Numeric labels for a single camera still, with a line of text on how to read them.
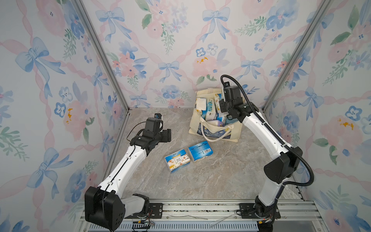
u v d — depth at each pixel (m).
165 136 0.73
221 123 0.84
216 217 0.74
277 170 0.53
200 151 0.89
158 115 0.71
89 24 0.74
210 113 0.88
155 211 0.73
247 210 0.75
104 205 0.38
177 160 0.85
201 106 0.88
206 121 0.92
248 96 1.16
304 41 0.80
